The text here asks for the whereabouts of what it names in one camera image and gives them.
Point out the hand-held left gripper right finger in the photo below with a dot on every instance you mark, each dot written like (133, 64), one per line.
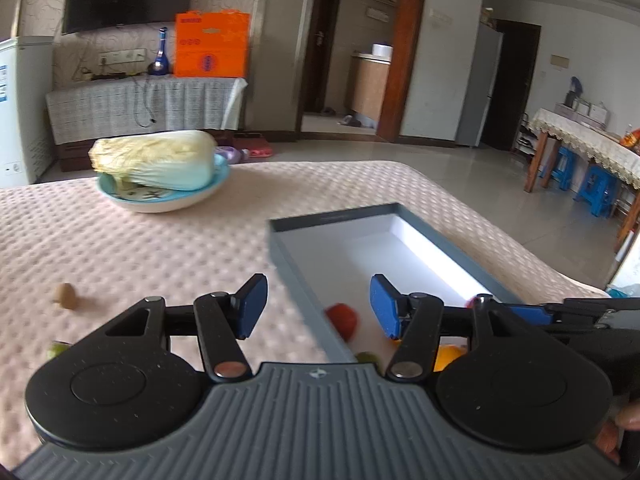
(382, 305)

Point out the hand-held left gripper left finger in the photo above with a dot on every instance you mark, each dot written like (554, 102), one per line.
(252, 305)

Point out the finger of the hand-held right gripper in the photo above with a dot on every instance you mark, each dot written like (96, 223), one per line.
(525, 313)
(602, 324)

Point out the grey box with white inside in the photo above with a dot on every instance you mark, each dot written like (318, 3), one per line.
(400, 255)

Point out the small green fruit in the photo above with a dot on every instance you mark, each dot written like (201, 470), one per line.
(56, 349)
(366, 357)

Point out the person's right hand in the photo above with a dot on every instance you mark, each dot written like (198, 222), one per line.
(610, 440)

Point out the teal plastic bag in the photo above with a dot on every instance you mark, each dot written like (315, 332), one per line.
(625, 291)

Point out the light blue plate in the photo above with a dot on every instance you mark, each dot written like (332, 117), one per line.
(160, 202)

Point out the blue plastic stool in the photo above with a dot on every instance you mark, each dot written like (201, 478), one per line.
(562, 162)
(595, 185)

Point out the purple slipper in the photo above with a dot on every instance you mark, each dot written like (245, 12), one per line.
(232, 154)

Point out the red plastic item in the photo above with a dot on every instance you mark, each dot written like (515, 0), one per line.
(262, 151)

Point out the napa cabbage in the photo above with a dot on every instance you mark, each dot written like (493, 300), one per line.
(150, 157)

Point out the orange snack bags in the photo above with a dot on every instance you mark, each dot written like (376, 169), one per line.
(631, 139)

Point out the small brown fruit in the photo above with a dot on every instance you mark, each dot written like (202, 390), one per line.
(65, 296)

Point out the wooden table with lace cloth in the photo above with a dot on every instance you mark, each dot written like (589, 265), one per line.
(575, 132)

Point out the grey slippers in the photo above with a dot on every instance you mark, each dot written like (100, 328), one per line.
(350, 120)

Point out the white cardboard box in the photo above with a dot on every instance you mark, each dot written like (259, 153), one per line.
(599, 114)

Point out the wooden kitchen cabinet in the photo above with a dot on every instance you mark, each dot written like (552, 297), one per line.
(370, 85)

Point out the dark blue appliance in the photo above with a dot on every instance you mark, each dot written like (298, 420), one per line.
(573, 91)

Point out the grey refrigerator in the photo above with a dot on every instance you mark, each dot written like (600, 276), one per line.
(477, 90)

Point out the cloth-covered cabinet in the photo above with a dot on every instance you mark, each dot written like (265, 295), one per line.
(100, 105)

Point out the white pot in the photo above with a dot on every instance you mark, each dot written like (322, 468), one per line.
(382, 51)

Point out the blue glass bottle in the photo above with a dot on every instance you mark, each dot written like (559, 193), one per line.
(160, 62)

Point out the orange gift box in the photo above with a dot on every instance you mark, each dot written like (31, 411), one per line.
(210, 45)

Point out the black power strip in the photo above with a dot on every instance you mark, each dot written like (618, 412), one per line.
(107, 75)

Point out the white chest freezer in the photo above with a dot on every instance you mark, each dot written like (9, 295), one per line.
(20, 110)

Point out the beige wall notice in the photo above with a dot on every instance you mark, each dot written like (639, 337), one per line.
(559, 62)

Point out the brown wooden door frame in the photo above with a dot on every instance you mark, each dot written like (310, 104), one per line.
(405, 50)

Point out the white wall socket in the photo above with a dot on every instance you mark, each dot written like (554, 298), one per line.
(122, 55)

